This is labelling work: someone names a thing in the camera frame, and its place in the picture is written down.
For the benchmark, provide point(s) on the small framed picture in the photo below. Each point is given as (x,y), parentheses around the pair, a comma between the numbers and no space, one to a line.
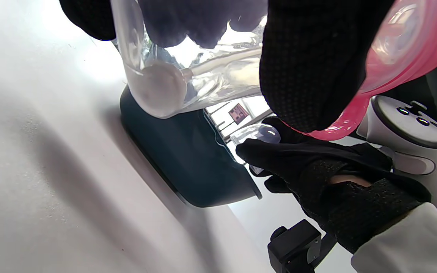
(238,113)

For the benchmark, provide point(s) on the clear dome bottle cap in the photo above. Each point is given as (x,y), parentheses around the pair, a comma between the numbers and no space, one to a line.
(260,133)

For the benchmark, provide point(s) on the black white handheld controller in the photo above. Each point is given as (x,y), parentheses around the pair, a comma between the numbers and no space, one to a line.
(404,129)

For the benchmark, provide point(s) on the person's left hand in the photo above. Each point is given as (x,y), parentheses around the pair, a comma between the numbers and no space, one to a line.
(309,57)

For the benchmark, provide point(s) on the clear plastic baby bottle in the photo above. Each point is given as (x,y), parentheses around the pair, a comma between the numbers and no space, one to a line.
(222,72)

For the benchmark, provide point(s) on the person's right hand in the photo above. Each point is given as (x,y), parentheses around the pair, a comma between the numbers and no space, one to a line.
(317,167)

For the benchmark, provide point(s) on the teal plastic basin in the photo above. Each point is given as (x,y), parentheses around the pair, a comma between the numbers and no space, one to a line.
(188,163)

